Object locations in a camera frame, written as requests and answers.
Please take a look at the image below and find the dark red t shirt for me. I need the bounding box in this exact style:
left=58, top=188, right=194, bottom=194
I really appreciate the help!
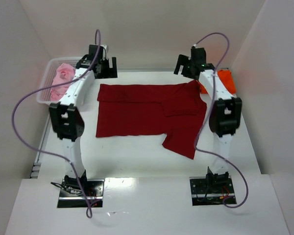
left=96, top=81, right=207, bottom=159

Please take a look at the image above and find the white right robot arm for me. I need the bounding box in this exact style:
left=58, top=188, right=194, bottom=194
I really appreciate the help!
left=173, top=46, right=242, bottom=189

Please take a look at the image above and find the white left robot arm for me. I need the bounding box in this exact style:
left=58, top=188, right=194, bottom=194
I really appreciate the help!
left=49, top=45, right=117, bottom=195

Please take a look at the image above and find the orange folded t shirt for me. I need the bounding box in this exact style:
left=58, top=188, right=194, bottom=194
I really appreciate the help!
left=199, top=69, right=236, bottom=94

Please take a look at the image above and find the pink t shirt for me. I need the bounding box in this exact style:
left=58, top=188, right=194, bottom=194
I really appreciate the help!
left=50, top=63, right=75, bottom=101

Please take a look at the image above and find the white plastic laundry basket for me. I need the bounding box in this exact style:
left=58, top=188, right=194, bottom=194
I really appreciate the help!
left=36, top=56, right=81, bottom=105

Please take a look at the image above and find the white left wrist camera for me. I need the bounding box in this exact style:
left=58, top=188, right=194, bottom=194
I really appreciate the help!
left=101, top=45, right=108, bottom=60

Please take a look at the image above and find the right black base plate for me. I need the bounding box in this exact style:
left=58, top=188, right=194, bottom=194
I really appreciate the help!
left=190, top=177, right=237, bottom=206

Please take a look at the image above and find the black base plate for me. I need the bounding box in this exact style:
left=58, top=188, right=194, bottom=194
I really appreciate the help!
left=53, top=179, right=104, bottom=209
left=190, top=177, right=237, bottom=206

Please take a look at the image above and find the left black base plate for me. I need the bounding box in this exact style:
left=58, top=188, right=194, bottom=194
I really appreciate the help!
left=53, top=179, right=104, bottom=209

